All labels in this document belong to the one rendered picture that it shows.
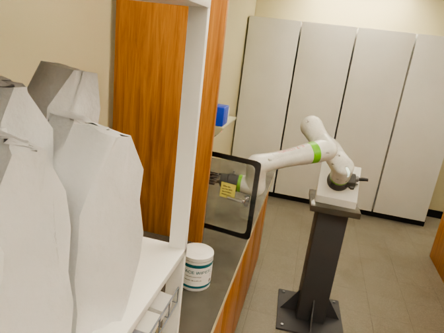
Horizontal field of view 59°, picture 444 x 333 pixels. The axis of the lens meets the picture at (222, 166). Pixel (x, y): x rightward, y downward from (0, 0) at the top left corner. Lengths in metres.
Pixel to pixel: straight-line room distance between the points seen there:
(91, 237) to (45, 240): 0.10
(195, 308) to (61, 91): 0.99
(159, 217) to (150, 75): 0.68
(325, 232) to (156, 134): 1.44
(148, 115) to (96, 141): 1.19
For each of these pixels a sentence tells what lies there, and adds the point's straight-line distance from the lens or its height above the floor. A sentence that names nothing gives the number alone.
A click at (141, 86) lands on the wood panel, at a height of 1.66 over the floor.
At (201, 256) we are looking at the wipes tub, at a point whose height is 1.09.
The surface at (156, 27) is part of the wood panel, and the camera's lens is 1.81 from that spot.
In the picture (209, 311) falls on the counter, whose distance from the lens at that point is 1.56.
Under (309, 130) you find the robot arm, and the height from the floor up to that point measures 1.48.
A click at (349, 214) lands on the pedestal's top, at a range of 2.69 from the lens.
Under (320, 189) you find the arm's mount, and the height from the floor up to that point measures 1.02.
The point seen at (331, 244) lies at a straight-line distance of 2.83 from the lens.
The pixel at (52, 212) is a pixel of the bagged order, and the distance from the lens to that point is 0.60.
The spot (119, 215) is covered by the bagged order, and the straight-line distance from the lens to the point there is 0.70.
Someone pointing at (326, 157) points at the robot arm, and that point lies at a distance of 2.16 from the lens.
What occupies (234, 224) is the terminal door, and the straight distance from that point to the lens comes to 1.94.
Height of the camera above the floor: 1.90
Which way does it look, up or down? 18 degrees down
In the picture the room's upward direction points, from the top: 7 degrees clockwise
